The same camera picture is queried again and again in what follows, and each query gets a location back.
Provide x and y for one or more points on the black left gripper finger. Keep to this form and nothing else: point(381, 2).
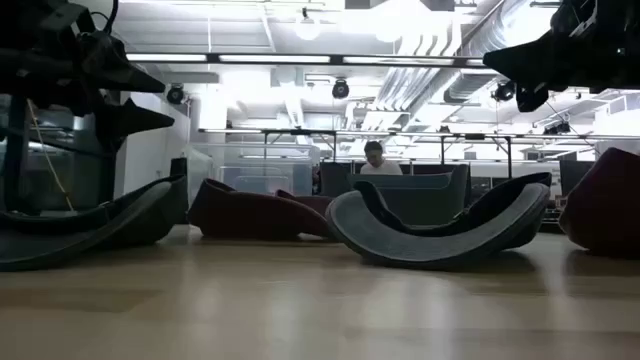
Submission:
point(125, 77)
point(135, 122)

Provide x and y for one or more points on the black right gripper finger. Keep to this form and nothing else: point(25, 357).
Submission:
point(530, 65)
point(531, 99)

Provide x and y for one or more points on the black baseball cap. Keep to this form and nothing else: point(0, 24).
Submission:
point(400, 240)
point(75, 240)

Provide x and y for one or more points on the maroon baseball cap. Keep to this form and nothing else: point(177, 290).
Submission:
point(610, 210)
point(250, 215)

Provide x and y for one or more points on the black ceiling spotlight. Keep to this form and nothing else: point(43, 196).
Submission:
point(504, 91)
point(340, 89)
point(175, 94)

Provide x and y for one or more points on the black computer monitor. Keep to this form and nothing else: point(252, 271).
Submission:
point(177, 167)
point(575, 175)

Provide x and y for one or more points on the clear plastic bin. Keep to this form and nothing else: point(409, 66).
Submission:
point(250, 162)

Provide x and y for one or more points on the teal plastic bin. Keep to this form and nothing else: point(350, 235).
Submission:
point(420, 195)

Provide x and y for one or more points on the long linear ceiling light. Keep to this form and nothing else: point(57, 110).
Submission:
point(275, 58)

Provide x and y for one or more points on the person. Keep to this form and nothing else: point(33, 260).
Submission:
point(381, 168)

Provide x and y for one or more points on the silver spiral air duct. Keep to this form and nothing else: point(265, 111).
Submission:
point(480, 45)

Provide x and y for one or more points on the distant black workbench frame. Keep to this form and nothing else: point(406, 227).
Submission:
point(300, 132)

